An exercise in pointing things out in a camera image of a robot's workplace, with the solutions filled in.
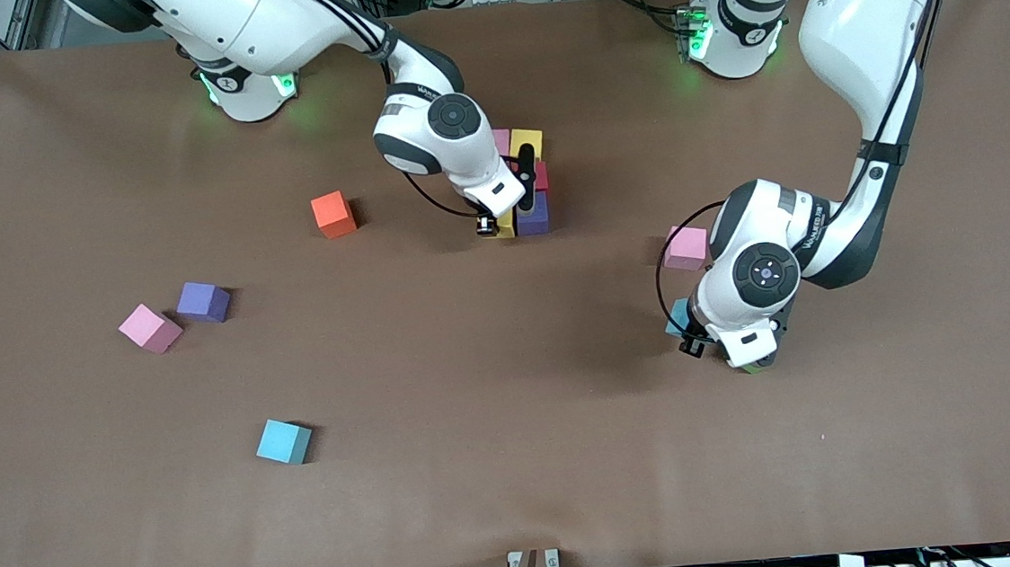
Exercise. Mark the left white Franka arm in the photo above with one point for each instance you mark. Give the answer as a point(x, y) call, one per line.
point(766, 274)

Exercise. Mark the green foam cube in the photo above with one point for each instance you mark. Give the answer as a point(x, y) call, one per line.
point(753, 369)

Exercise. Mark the light pink foam cube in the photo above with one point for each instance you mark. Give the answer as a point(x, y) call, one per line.
point(685, 247)
point(501, 140)
point(146, 325)

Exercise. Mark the yellow foam cube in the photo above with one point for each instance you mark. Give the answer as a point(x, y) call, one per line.
point(507, 223)
point(528, 139)

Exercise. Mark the purple foam cube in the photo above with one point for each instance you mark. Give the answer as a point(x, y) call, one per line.
point(202, 301)
point(536, 218)

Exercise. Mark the orange foam cube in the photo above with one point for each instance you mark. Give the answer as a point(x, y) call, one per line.
point(333, 211)

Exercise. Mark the right white Franka arm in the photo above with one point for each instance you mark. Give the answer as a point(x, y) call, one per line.
point(451, 116)

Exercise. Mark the deep pink foam cube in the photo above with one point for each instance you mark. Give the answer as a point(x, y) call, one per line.
point(542, 175)

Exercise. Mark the cyan foam cube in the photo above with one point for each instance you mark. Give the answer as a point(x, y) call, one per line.
point(281, 440)
point(675, 317)

